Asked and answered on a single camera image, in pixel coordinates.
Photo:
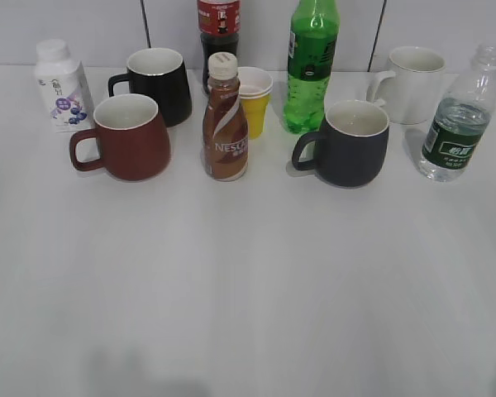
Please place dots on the red mug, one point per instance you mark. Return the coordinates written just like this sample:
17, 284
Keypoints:
132, 138

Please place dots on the green soda bottle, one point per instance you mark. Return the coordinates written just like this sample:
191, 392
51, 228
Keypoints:
314, 29

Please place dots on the dark grey mug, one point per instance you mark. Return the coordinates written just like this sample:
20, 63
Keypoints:
349, 148

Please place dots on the white paper cup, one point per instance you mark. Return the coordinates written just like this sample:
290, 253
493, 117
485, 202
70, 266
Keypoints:
255, 82

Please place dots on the cola bottle red label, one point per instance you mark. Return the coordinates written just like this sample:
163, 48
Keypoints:
219, 23

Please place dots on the black mug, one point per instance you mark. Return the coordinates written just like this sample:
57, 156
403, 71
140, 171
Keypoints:
160, 74

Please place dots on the brown Nescafe coffee bottle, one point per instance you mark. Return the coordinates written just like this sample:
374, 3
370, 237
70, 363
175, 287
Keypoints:
225, 128

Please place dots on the white yogurt bottle purple label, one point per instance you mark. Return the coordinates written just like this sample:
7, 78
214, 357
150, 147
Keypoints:
64, 87

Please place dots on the yellow plastic cup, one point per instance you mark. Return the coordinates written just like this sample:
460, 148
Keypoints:
255, 109

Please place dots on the clear water bottle green label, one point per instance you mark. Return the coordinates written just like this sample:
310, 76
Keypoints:
461, 118

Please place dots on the white mug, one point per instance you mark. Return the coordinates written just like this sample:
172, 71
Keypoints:
409, 87

